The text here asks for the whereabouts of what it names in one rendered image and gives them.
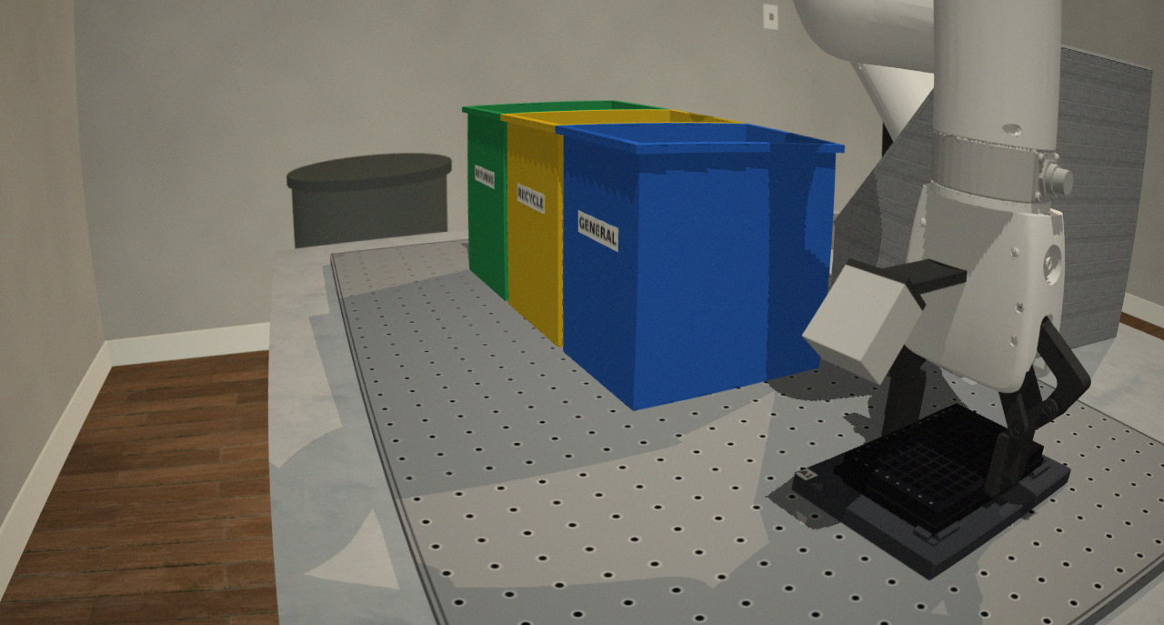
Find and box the green open-top bin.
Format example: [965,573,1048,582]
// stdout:
[462,100,672,301]

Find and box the blue bin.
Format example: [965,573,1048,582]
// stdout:
[555,123,845,411]

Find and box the yellow recycling bin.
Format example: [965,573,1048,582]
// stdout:
[501,109,745,348]

